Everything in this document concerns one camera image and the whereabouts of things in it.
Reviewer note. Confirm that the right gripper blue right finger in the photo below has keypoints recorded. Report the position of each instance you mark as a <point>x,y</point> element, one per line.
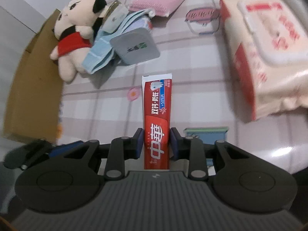
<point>177,144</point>

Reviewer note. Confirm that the small white floss box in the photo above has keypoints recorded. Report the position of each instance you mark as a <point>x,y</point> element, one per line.
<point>135,46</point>

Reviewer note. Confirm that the red toothpaste tube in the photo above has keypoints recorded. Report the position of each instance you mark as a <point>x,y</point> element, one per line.
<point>156,105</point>

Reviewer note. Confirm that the gold tissue pack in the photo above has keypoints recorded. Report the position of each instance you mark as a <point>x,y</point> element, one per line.
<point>114,16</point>

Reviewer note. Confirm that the brown cardboard box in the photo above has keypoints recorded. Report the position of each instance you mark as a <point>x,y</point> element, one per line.
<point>32,109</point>

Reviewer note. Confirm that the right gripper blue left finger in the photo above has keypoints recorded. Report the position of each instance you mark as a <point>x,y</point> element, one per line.
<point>137,142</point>

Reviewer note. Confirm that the black-haired red-dress plush doll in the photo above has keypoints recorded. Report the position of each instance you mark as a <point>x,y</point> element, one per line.
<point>75,29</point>

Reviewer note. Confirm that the large beige baby wipes pack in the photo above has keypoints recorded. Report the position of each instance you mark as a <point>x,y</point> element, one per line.
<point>268,46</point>

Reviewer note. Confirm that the light blue folded cloth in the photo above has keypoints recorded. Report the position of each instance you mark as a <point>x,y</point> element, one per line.
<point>102,52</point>

